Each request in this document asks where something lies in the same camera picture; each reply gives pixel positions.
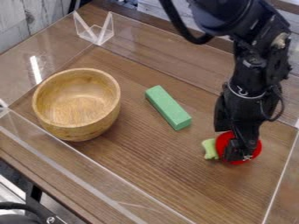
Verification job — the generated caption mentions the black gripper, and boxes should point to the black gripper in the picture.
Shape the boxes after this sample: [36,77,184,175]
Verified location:
[214,83,282,162]

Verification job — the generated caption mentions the red plush tomato green stem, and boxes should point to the red plush tomato green stem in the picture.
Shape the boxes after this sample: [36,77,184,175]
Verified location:
[200,130,263,165]

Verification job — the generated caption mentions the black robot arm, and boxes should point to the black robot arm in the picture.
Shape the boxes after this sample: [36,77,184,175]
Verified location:
[159,0,292,164]

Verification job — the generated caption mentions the green rectangular block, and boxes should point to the green rectangular block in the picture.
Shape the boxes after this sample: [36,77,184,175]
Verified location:
[144,86,192,130]

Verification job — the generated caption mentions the clear acrylic tray walls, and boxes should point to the clear acrylic tray walls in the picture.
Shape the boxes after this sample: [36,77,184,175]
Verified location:
[0,7,299,224]

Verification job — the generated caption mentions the wooden bowl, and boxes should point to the wooden bowl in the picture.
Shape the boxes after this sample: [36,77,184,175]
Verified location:
[32,67,120,142]

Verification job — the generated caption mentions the black metal table bracket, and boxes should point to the black metal table bracket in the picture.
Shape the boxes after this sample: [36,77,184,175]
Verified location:
[24,185,68,224]

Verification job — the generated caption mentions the black cable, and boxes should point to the black cable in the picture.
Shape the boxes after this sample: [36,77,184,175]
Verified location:
[0,200,40,224]

